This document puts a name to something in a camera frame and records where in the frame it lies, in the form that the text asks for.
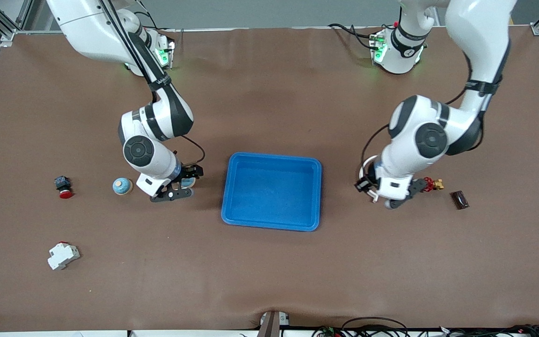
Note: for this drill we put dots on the brown table mat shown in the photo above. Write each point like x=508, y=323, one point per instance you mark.
x=269, y=281

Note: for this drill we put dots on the brass valve red handwheel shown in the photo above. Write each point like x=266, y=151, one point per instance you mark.
x=438, y=185

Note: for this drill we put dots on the white circuit breaker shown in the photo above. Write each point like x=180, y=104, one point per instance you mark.
x=62, y=256

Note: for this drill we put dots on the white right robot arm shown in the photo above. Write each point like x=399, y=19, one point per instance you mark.
x=87, y=32

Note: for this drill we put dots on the blue-bodied red push button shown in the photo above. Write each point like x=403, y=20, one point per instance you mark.
x=62, y=184

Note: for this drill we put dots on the grey metal post bracket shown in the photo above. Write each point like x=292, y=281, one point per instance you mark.
x=272, y=325

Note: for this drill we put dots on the blue plastic tray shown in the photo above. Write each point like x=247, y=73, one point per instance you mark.
x=269, y=192

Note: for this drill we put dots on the blue dome bell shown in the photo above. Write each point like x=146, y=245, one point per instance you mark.
x=189, y=183
x=122, y=186

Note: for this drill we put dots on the white curved pipe clamp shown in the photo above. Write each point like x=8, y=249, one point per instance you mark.
x=367, y=164

